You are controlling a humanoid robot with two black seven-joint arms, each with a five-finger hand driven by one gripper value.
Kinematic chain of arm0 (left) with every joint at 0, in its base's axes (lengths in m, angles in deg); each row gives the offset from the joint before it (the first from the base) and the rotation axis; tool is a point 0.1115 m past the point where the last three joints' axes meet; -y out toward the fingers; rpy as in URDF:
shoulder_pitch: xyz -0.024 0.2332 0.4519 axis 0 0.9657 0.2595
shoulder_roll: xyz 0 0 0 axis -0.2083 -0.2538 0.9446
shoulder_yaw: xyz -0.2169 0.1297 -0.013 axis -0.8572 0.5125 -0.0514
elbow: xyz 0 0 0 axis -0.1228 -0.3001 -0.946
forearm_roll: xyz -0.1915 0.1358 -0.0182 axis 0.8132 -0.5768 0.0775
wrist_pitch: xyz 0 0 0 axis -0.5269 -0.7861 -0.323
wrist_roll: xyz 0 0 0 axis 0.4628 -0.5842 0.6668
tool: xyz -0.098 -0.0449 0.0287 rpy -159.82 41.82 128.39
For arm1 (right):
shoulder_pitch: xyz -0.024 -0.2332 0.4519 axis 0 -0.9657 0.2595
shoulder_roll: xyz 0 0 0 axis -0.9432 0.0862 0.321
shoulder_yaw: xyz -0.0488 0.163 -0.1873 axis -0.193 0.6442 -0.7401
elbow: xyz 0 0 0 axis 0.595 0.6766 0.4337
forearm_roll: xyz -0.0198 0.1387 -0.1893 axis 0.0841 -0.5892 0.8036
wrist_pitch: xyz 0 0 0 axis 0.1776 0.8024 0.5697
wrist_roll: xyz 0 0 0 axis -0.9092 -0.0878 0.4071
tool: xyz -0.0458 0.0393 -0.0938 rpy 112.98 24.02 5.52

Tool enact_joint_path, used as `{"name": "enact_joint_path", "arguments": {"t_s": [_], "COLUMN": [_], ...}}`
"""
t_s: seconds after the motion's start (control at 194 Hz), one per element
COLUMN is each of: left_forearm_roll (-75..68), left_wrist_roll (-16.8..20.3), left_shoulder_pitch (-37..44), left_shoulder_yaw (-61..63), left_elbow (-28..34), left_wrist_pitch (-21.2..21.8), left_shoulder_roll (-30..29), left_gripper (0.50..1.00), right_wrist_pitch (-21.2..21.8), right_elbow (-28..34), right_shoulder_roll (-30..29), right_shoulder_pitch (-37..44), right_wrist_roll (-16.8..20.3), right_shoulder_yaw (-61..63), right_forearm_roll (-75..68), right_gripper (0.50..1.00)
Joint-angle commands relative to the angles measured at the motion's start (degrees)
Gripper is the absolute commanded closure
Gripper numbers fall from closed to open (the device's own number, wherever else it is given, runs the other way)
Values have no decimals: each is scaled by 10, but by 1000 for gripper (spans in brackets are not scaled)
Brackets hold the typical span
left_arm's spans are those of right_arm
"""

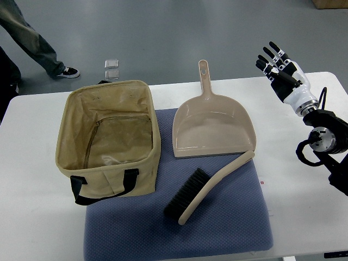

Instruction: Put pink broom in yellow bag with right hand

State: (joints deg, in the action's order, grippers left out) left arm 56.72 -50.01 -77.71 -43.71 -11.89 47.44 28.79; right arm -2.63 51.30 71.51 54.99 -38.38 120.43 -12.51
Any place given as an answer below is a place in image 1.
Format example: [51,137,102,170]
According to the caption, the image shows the black table control panel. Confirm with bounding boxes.
[324,251,348,259]

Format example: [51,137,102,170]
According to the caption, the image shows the brown cardboard box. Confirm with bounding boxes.
[312,0,348,9]

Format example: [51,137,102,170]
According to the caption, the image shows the yellow fabric bag black handles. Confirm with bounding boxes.
[55,80,161,206]

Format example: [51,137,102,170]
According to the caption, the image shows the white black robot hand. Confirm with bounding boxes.
[256,41,319,117]

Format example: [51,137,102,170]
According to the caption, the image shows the blue quilted mat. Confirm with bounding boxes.
[84,109,273,260]

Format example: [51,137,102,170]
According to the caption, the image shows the lower floor plate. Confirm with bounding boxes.
[105,69,119,80]

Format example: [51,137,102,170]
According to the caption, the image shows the black white sneaker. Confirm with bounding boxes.
[56,67,80,79]

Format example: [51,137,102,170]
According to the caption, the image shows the pink hand broom black bristles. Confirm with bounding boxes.
[164,151,255,225]

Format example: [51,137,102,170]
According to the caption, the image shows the person leg in jeans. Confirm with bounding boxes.
[1,1,65,77]

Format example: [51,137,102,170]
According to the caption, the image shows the pink plastic dustpan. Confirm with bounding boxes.
[172,60,257,158]

